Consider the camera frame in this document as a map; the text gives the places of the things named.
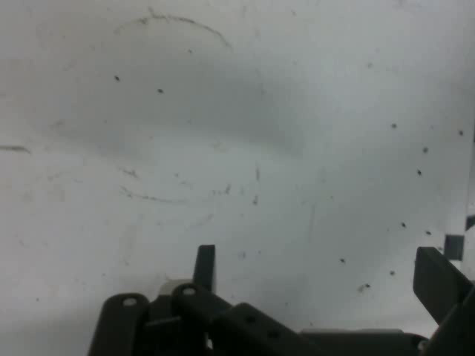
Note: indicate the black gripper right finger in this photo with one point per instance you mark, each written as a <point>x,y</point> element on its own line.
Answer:
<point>441,285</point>

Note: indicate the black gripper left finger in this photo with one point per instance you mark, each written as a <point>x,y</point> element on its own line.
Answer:
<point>193,315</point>

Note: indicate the black tape piece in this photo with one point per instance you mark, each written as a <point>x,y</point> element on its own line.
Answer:
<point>454,247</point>

